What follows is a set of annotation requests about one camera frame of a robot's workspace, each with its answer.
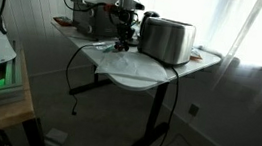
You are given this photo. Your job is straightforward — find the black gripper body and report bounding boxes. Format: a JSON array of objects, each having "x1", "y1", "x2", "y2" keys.
[{"x1": 110, "y1": 6, "x2": 140, "y2": 29}]

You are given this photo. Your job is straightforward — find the small dark toy car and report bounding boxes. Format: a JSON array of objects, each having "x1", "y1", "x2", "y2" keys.
[{"x1": 113, "y1": 39, "x2": 131, "y2": 54}]

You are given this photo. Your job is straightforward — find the black toaster oven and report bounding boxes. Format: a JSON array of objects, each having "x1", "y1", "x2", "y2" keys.
[{"x1": 66, "y1": 0, "x2": 129, "y2": 46}]

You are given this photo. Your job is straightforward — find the white cloth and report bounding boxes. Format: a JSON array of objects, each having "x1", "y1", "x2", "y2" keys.
[{"x1": 93, "y1": 47, "x2": 171, "y2": 85}]

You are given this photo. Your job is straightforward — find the stainless steel toaster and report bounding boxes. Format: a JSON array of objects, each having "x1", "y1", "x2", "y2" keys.
[{"x1": 135, "y1": 14, "x2": 199, "y2": 70}]

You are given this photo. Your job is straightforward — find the red brown tray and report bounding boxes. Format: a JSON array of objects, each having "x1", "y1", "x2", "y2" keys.
[{"x1": 51, "y1": 14, "x2": 75, "y2": 29}]

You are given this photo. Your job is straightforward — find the black desk leg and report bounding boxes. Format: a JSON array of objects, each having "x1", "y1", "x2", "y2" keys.
[
  {"x1": 68, "y1": 62, "x2": 116, "y2": 101},
  {"x1": 114, "y1": 76, "x2": 176, "y2": 146}
]

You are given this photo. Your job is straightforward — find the orange snack packet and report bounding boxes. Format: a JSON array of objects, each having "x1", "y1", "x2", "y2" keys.
[{"x1": 188, "y1": 47, "x2": 205, "y2": 63}]

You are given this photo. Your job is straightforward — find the white sheer curtain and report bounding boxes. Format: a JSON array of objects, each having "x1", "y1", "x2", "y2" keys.
[{"x1": 123, "y1": 0, "x2": 262, "y2": 120}]

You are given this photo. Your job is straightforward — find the black table leg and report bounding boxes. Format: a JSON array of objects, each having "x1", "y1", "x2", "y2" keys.
[{"x1": 18, "y1": 114, "x2": 52, "y2": 146}]

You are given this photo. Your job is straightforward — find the wooden table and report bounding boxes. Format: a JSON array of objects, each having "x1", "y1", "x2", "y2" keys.
[{"x1": 0, "y1": 40, "x2": 45, "y2": 146}]

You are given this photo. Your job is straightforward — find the dark round base plate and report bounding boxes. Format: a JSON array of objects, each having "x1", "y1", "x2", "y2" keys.
[{"x1": 125, "y1": 36, "x2": 141, "y2": 48}]

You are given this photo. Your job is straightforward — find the black oven power cable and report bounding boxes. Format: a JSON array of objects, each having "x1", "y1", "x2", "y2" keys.
[{"x1": 60, "y1": 39, "x2": 108, "y2": 119}]

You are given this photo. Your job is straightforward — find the black toaster power cable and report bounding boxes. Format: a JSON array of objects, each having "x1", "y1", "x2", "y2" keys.
[{"x1": 148, "y1": 63, "x2": 225, "y2": 146}]

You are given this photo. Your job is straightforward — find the dark wall socket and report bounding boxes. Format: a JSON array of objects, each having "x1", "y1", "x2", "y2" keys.
[{"x1": 187, "y1": 102, "x2": 201, "y2": 119}]

